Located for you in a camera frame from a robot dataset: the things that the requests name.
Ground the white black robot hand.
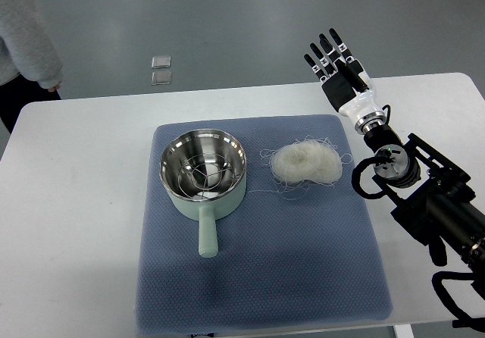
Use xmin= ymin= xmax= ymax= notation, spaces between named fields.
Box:
xmin=304 ymin=28 xmax=384 ymax=131

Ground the white vermicelli bundle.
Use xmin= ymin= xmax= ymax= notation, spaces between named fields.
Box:
xmin=260 ymin=136 xmax=353 ymax=200

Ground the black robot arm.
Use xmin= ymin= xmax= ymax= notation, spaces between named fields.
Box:
xmin=304 ymin=29 xmax=484 ymax=332

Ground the mint green steel pot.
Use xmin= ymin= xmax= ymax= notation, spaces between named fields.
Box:
xmin=159 ymin=129 xmax=247 ymax=258

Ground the clear floor tile upper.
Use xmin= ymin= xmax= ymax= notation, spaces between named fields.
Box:
xmin=151 ymin=55 xmax=171 ymax=69

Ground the clear floor tile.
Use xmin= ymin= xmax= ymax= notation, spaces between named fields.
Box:
xmin=151 ymin=55 xmax=171 ymax=69
xmin=151 ymin=70 xmax=172 ymax=86

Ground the clear floor tile lower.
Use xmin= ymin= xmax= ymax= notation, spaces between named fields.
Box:
xmin=151 ymin=70 xmax=172 ymax=86

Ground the blue textured mat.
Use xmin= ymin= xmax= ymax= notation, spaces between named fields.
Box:
xmin=136 ymin=114 xmax=393 ymax=336

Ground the person in grey sweater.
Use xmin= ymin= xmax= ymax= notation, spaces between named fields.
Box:
xmin=1 ymin=0 xmax=63 ymax=132

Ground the wire rack in pot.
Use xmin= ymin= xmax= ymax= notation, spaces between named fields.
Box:
xmin=177 ymin=156 xmax=236 ymax=200

